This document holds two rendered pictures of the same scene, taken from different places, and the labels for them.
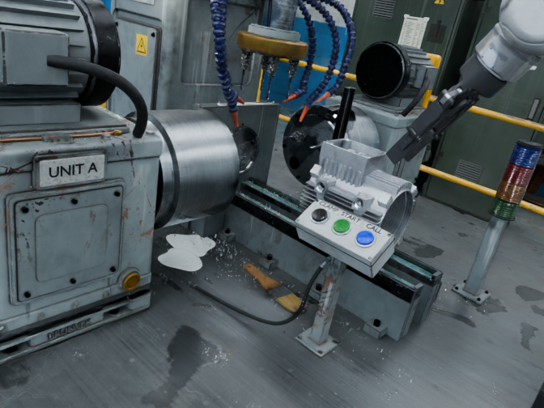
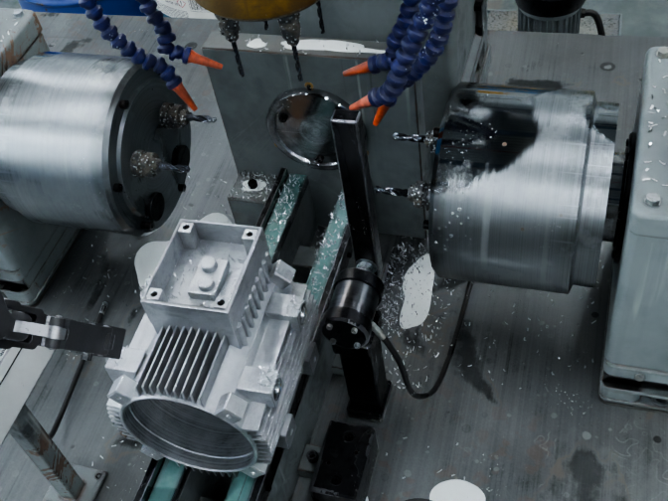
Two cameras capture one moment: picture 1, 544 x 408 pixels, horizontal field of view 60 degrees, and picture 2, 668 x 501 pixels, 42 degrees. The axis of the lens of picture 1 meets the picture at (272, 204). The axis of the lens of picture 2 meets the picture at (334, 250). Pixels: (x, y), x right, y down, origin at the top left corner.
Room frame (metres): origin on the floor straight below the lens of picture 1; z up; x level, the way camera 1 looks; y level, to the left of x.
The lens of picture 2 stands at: (1.03, -0.82, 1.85)
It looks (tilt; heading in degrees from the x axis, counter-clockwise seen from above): 48 degrees down; 76
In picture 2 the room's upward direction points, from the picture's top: 11 degrees counter-clockwise
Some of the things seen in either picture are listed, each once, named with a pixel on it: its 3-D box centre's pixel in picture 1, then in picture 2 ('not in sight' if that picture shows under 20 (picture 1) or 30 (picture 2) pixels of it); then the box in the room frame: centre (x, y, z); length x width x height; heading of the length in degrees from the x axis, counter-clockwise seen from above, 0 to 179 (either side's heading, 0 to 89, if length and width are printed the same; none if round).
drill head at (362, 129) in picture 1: (335, 144); (544, 190); (1.48, -0.16, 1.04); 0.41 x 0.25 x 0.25; 141
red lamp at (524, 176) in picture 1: (518, 172); not in sight; (1.11, -0.57, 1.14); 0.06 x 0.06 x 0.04
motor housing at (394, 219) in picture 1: (357, 206); (218, 361); (1.03, -0.20, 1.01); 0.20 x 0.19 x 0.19; 53
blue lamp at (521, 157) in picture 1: (524, 155); not in sight; (1.11, -0.57, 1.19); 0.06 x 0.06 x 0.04
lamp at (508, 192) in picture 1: (511, 190); not in sight; (1.11, -0.57, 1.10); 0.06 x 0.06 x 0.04
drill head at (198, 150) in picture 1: (152, 169); (65, 139); (0.94, 0.26, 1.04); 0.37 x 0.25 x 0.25; 141
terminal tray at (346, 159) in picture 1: (352, 162); (210, 283); (1.05, -0.16, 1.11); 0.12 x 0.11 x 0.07; 53
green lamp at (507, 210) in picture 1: (504, 206); not in sight; (1.11, -0.57, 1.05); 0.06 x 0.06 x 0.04
